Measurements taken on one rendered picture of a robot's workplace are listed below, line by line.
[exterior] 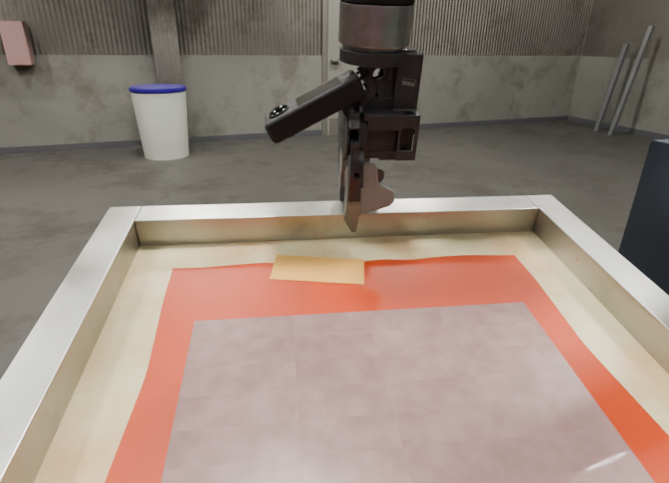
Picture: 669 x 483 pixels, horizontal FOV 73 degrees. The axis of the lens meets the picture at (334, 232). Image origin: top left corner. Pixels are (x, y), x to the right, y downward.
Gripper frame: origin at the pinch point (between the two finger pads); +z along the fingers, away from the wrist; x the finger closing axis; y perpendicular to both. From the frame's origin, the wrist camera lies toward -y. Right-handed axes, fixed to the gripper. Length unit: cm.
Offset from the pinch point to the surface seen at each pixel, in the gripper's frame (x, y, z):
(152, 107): 459, -142, 119
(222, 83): 568, -77, 119
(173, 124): 463, -124, 140
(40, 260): 205, -161, 143
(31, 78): 519, -286, 103
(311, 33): 607, 42, 62
